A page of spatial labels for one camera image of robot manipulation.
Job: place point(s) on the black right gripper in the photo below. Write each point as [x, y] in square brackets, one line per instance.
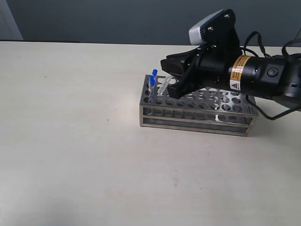
[198, 68]

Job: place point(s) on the blue-capped clear tube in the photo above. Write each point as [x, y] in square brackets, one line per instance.
[151, 87]
[165, 83]

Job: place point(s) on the stainless steel test tube rack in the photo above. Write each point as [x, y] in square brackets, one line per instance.
[206, 110]

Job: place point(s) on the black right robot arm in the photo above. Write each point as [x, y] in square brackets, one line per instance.
[272, 78]

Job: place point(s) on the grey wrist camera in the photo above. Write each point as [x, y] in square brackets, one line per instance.
[196, 32]

